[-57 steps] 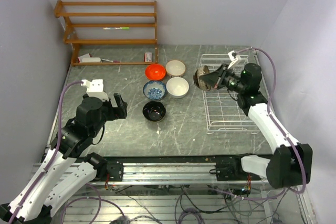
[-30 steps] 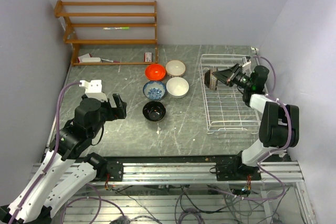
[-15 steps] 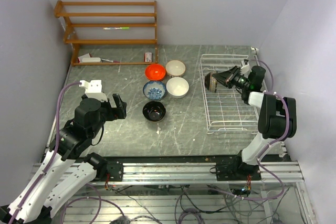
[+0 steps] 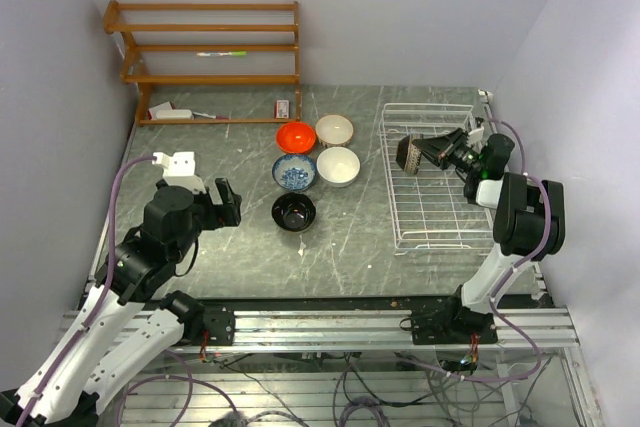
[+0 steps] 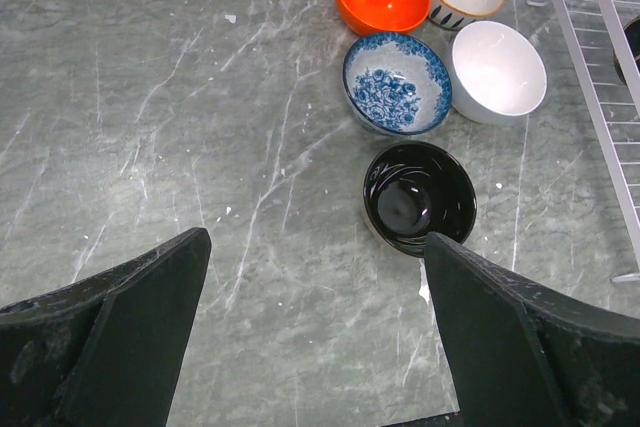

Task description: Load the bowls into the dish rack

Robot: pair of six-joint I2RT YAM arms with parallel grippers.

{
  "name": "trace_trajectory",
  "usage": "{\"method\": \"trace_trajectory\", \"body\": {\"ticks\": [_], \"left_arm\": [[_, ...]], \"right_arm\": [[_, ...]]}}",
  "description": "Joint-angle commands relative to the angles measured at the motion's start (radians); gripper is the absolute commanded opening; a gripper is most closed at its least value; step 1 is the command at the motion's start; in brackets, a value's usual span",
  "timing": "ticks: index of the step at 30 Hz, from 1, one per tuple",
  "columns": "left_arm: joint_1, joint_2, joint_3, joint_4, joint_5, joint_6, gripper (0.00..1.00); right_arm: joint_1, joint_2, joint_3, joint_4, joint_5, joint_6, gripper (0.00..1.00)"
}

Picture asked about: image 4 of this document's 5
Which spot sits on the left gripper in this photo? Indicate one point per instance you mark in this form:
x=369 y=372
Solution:
x=219 y=214

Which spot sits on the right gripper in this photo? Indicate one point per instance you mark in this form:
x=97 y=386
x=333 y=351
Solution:
x=440 y=150

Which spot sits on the dark brown bowl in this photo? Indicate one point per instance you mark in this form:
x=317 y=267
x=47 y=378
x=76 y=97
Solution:
x=408 y=156

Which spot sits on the blue white patterned bowl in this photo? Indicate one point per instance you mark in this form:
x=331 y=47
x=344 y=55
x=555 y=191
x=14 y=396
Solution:
x=294 y=172

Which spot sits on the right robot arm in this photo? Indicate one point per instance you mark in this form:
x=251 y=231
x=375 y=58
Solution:
x=529 y=224

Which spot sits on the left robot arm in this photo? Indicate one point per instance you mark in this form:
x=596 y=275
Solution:
x=89 y=366

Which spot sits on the wooden shelf rack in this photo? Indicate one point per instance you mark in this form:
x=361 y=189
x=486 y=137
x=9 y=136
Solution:
x=134 y=71

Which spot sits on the black glossy bowl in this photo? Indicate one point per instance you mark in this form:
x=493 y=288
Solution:
x=293 y=212

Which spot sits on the pink white pen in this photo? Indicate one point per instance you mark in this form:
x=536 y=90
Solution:
x=209 y=116

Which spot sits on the orange bowl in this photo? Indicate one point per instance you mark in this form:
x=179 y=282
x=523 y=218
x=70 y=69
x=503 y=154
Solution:
x=296 y=138

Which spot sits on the small red white box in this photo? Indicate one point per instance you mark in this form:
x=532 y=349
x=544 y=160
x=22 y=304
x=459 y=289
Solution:
x=282 y=109

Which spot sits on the cream bowl patterned rim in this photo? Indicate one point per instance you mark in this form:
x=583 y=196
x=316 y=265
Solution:
x=334 y=131

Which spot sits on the green pink marker pen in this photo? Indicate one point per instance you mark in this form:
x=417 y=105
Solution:
x=211 y=54

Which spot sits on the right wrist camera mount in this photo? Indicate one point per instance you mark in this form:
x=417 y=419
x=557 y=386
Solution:
x=476 y=133

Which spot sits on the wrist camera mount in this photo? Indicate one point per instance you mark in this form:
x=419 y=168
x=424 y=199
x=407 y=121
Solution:
x=179 y=170
x=476 y=133

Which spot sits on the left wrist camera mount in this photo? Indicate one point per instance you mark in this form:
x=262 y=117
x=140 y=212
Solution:
x=179 y=170

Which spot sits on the white wire dish rack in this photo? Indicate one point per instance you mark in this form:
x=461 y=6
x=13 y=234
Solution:
x=428 y=210

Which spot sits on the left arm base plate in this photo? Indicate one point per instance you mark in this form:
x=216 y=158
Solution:
x=218 y=327

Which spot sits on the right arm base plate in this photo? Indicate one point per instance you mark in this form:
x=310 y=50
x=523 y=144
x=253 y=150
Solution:
x=446 y=328

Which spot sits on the aluminium rail frame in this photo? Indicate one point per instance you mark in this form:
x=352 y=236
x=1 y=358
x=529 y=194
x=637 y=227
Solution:
x=377 y=330

